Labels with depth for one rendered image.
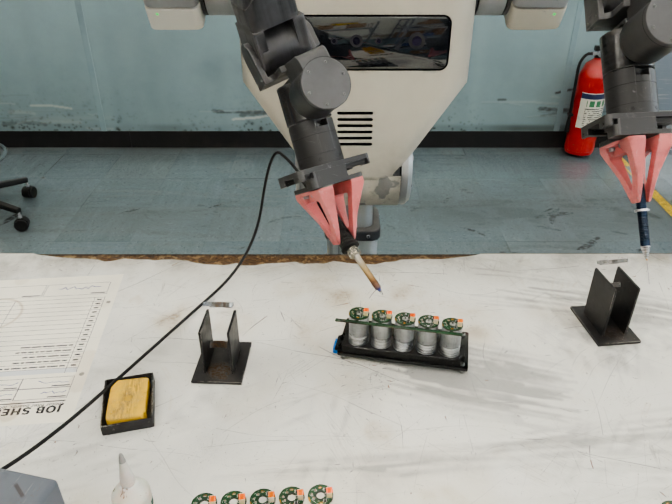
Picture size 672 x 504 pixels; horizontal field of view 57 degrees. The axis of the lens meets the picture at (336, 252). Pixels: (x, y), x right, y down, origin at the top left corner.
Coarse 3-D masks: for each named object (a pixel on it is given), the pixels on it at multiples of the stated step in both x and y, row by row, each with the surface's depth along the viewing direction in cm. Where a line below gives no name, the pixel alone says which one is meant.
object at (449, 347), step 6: (450, 324) 73; (444, 330) 73; (444, 336) 73; (450, 336) 73; (456, 336) 73; (444, 342) 73; (450, 342) 73; (456, 342) 73; (444, 348) 74; (450, 348) 73; (456, 348) 74; (444, 354) 74; (450, 354) 74; (456, 354) 74
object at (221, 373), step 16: (208, 304) 73; (224, 304) 75; (208, 320) 75; (208, 336) 75; (208, 352) 75; (224, 352) 78; (240, 352) 77; (208, 368) 75; (224, 368) 75; (240, 368) 75; (224, 384) 73; (240, 384) 73
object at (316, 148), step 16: (304, 128) 74; (320, 128) 74; (304, 144) 74; (320, 144) 74; (336, 144) 75; (304, 160) 75; (320, 160) 74; (336, 160) 75; (352, 160) 75; (368, 160) 76; (288, 176) 74; (304, 176) 72
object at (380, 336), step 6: (390, 324) 74; (372, 330) 75; (378, 330) 74; (384, 330) 74; (390, 330) 75; (372, 336) 76; (378, 336) 75; (384, 336) 75; (390, 336) 76; (372, 342) 76; (378, 342) 75; (384, 342) 75; (390, 342) 76; (378, 348) 76; (384, 348) 76
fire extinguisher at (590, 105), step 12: (600, 60) 300; (588, 72) 301; (600, 72) 299; (588, 84) 302; (600, 84) 301; (576, 96) 310; (588, 96) 305; (600, 96) 304; (576, 108) 312; (588, 108) 308; (600, 108) 308; (576, 120) 314; (588, 120) 311; (576, 132) 316; (564, 144) 327; (576, 144) 318; (588, 144) 317
